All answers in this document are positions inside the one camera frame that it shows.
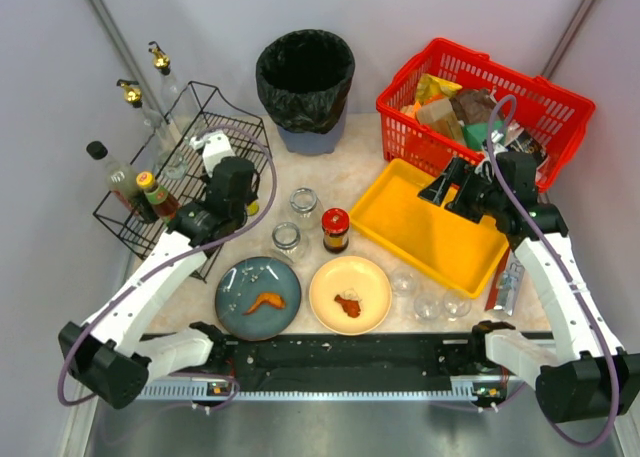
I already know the middle small glass cup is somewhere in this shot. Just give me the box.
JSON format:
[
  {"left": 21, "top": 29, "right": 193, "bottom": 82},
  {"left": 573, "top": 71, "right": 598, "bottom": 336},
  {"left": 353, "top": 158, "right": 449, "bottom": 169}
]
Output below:
[{"left": 413, "top": 293, "right": 442, "bottom": 321}]

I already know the chicken wing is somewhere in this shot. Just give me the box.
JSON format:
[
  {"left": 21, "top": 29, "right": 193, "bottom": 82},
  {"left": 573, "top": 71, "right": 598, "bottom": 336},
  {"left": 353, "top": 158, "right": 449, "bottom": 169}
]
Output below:
[{"left": 244, "top": 292, "right": 287, "bottom": 315}]

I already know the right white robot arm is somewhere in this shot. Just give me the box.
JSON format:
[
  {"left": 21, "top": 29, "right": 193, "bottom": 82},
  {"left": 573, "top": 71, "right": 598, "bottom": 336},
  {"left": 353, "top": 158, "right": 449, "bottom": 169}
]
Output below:
[{"left": 419, "top": 150, "right": 639, "bottom": 424}]

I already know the cream ceramic plate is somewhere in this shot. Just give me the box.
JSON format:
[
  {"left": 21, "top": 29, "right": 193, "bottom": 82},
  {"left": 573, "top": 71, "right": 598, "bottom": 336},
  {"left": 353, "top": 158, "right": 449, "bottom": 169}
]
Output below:
[{"left": 309, "top": 256, "right": 392, "bottom": 336}]

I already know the trash bin with black bag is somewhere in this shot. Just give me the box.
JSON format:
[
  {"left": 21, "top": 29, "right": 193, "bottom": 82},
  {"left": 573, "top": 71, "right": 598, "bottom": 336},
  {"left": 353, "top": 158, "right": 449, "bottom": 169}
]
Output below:
[{"left": 255, "top": 29, "right": 356, "bottom": 156}]

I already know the red-lidded sauce jar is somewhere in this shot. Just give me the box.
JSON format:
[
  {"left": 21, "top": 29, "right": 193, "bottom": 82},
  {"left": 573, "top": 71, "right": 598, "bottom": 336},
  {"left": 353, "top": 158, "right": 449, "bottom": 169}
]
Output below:
[{"left": 321, "top": 207, "right": 350, "bottom": 253}]

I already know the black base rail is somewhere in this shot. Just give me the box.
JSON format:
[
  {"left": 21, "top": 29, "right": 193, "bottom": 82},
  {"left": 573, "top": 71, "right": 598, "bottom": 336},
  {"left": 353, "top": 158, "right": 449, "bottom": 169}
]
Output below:
[{"left": 169, "top": 329, "right": 506, "bottom": 393}]

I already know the small yellow seasoning bottle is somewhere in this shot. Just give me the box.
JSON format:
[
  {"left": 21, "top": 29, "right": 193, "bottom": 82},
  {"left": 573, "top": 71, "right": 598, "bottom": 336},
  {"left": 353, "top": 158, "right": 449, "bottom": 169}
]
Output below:
[{"left": 246, "top": 200, "right": 260, "bottom": 217}]

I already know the front empty glass jar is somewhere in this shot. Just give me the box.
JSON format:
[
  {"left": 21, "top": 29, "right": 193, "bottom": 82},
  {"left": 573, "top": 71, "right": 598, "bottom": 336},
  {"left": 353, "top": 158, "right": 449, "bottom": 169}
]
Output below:
[{"left": 269, "top": 222, "right": 309, "bottom": 265}]

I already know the right small glass cup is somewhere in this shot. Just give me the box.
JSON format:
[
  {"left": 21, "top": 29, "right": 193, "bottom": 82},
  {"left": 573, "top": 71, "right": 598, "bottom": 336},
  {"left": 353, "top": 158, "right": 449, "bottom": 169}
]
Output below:
[{"left": 443, "top": 289, "right": 472, "bottom": 319}]

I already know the red-brown sauce bottle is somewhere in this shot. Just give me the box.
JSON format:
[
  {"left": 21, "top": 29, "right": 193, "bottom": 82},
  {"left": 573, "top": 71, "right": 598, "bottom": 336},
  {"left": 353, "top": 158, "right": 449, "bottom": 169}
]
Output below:
[{"left": 136, "top": 171, "right": 180, "bottom": 224}]

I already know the red plastic shopping basket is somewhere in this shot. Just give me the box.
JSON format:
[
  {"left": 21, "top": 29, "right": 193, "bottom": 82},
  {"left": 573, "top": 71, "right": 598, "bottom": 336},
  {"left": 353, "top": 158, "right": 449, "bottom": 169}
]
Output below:
[{"left": 376, "top": 38, "right": 596, "bottom": 191}]

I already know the chicken drumstick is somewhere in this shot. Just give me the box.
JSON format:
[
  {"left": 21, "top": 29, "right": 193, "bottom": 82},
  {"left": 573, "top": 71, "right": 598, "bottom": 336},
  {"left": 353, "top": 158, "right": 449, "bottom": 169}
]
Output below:
[{"left": 334, "top": 294, "right": 361, "bottom": 318}]

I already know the yellow plastic tray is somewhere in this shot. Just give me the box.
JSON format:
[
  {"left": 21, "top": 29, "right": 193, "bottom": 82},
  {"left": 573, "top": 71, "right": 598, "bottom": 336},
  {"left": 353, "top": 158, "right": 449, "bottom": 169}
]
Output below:
[{"left": 349, "top": 159, "right": 508, "bottom": 298}]

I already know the gold-capped glass bottle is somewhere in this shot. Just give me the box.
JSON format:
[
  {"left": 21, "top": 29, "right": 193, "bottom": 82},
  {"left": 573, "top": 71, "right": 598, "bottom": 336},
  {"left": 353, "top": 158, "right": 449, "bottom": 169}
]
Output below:
[
  {"left": 148, "top": 41, "right": 202, "bottom": 143},
  {"left": 116, "top": 79, "right": 187, "bottom": 181}
]

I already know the blue ceramic plate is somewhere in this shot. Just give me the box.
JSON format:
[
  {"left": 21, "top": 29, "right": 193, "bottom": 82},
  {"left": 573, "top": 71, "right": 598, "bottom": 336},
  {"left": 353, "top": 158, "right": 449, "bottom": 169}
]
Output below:
[{"left": 214, "top": 256, "right": 302, "bottom": 341}]

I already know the black-capped dark sauce bottle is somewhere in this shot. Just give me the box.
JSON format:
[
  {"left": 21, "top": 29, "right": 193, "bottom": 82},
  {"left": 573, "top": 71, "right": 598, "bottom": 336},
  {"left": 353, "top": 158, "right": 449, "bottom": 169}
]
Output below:
[{"left": 86, "top": 141, "right": 155, "bottom": 223}]

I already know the empty glass jar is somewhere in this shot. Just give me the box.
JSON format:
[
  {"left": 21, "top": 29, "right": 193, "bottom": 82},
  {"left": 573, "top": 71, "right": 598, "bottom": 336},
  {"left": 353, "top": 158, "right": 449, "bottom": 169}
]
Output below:
[
  {"left": 289, "top": 187, "right": 323, "bottom": 231},
  {"left": 269, "top": 222, "right": 309, "bottom": 265}
]

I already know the dark brown snack bag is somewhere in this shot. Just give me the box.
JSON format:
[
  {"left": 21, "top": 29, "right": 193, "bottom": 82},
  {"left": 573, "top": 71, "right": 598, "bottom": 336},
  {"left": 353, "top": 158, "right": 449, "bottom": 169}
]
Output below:
[{"left": 450, "top": 88, "right": 497, "bottom": 125}]

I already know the black gold snack packet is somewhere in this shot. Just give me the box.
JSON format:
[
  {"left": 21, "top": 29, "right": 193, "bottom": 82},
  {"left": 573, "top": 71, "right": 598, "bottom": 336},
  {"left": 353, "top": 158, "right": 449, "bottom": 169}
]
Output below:
[{"left": 506, "top": 129, "right": 547, "bottom": 167}]

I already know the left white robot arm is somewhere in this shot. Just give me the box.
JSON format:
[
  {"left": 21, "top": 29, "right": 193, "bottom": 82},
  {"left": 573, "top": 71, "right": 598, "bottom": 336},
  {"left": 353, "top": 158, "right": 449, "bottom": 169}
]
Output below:
[{"left": 57, "top": 202, "right": 256, "bottom": 409}]

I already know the yellow snack bag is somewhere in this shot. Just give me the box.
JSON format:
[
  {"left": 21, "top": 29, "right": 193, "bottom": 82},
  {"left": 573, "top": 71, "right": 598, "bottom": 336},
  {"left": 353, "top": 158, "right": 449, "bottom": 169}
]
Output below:
[{"left": 415, "top": 73, "right": 462, "bottom": 105}]

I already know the black wire rack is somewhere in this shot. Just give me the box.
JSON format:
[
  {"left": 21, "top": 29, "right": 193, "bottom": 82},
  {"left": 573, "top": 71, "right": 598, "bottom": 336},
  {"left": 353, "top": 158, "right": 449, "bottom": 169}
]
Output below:
[{"left": 93, "top": 81, "right": 271, "bottom": 260}]

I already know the rear empty glass jar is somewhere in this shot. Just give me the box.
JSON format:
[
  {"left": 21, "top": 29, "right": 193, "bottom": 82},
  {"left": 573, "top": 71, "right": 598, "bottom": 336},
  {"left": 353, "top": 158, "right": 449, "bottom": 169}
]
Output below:
[{"left": 289, "top": 187, "right": 323, "bottom": 231}]

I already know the green sponge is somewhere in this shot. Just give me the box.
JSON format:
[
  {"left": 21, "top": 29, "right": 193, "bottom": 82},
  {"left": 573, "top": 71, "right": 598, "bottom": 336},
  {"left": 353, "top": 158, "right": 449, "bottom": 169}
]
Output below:
[{"left": 462, "top": 122, "right": 488, "bottom": 152}]

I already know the silver foil packet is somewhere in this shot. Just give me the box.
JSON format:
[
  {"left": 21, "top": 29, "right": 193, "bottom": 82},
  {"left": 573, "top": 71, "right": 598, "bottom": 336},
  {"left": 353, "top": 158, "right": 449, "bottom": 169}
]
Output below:
[{"left": 485, "top": 251, "right": 525, "bottom": 317}]

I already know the left small glass cup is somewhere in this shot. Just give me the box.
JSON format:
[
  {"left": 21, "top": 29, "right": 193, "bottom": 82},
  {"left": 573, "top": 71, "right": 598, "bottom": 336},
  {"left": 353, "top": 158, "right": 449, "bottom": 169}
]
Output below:
[{"left": 389, "top": 267, "right": 420, "bottom": 298}]

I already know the small glass cup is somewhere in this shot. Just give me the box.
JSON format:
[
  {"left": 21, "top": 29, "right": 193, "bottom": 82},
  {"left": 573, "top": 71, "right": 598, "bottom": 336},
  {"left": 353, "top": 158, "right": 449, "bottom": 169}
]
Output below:
[
  {"left": 389, "top": 267, "right": 420, "bottom": 298},
  {"left": 413, "top": 293, "right": 442, "bottom": 321},
  {"left": 443, "top": 289, "right": 472, "bottom": 319}
]

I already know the brown cardboard box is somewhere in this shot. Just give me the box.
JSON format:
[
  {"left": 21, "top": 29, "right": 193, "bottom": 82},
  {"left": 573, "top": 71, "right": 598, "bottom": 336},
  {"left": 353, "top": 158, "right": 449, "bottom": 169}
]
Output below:
[{"left": 416, "top": 97, "right": 465, "bottom": 145}]

